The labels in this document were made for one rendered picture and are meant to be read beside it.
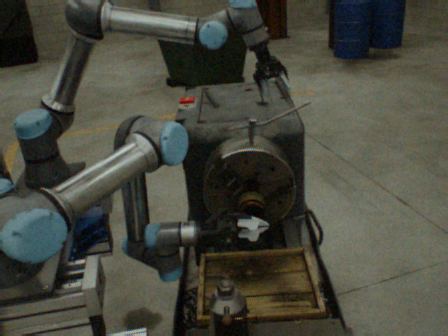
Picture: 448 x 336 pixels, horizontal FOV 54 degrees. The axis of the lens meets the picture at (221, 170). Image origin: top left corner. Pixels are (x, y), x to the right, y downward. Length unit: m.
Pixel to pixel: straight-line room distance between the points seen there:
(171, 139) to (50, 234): 0.38
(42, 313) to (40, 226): 0.32
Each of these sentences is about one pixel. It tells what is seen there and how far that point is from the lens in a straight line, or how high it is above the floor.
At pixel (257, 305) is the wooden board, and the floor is 0.88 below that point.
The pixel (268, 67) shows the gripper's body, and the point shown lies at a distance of 1.45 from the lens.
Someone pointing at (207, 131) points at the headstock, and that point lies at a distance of 1.59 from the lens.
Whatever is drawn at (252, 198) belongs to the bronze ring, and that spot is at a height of 1.12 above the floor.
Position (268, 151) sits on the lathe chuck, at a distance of 1.45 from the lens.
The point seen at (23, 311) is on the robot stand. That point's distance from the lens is 1.21.
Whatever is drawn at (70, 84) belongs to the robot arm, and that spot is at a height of 1.46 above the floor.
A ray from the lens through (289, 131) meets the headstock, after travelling 1.60.
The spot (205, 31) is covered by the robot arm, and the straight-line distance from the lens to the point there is 1.28.
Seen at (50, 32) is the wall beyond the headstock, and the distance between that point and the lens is 11.39.
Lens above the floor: 1.82
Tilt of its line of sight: 27 degrees down
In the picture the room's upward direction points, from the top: 5 degrees counter-clockwise
